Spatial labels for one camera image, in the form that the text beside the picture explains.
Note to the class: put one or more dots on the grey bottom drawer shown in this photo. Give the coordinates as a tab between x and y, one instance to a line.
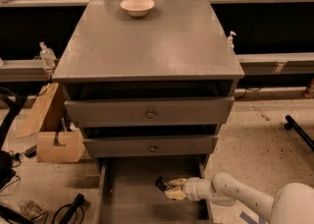
128	194

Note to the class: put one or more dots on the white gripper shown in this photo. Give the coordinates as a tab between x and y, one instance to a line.
191	187

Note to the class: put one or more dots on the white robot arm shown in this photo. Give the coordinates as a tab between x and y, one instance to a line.
292	203

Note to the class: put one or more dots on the black chair base left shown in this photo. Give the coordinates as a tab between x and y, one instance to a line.
14	104

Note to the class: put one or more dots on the black stand leg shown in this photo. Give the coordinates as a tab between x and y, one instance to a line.
291	124

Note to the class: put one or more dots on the grey drawer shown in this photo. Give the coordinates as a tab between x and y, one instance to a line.
128	194
149	112
150	146

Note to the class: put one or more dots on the brown cardboard box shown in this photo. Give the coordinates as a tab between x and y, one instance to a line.
44	122

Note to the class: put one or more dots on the black power strip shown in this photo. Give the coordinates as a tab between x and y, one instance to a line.
78	201

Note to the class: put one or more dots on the clear sanitizer bottle left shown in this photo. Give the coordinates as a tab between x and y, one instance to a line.
47	55

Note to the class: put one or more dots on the blue tape mark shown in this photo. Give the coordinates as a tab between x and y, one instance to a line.
247	218

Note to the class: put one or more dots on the grey drawer cabinet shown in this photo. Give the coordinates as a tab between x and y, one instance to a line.
178	50

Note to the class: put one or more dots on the white bowl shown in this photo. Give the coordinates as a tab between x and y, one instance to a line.
137	8

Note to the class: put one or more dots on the dark chocolate rxbar wrapper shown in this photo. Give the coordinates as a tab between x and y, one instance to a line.
162	184

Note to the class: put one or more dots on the grey top drawer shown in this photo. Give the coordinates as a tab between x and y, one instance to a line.
149	112

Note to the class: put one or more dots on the white pump bottle right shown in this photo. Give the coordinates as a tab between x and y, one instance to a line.
230	39

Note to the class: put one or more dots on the grey middle drawer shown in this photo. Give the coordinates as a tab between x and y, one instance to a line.
150	146

